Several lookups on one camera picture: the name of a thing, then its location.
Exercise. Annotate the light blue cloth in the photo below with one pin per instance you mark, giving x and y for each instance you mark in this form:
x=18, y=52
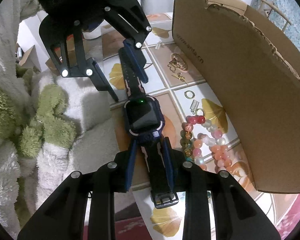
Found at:
x=297, y=17

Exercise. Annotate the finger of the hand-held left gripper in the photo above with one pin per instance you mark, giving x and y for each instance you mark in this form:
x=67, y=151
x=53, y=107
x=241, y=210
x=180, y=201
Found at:
x=137, y=62
x=102, y=82

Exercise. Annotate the dark blue smartwatch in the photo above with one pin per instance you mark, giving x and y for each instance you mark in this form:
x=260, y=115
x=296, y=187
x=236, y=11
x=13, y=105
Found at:
x=141, y=116

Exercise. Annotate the large cardboard box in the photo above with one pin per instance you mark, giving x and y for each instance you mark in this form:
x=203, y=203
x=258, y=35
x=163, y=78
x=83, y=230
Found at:
x=252, y=80

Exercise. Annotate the white fluffy blanket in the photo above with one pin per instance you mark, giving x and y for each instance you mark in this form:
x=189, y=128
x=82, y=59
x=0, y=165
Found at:
x=5, y=170

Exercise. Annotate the green plush toy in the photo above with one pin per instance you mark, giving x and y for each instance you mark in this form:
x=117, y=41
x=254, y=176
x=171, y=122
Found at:
x=52, y=97

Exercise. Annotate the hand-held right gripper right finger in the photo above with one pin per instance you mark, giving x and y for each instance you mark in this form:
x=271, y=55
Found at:
x=168, y=165

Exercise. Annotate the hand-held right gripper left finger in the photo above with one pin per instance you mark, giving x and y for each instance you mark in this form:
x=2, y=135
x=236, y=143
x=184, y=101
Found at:
x=130, y=165

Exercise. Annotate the small cardboard box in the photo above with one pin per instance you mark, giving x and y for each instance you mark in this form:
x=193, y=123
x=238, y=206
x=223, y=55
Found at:
x=27, y=57

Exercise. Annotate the gold earring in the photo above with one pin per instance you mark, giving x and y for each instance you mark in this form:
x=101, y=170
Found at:
x=180, y=77

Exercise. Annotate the clear spiral hair clip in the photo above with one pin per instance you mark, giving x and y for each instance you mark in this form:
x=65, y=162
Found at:
x=193, y=104
x=158, y=46

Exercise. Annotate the wooden chair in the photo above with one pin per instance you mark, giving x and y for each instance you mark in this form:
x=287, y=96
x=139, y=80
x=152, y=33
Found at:
x=268, y=3

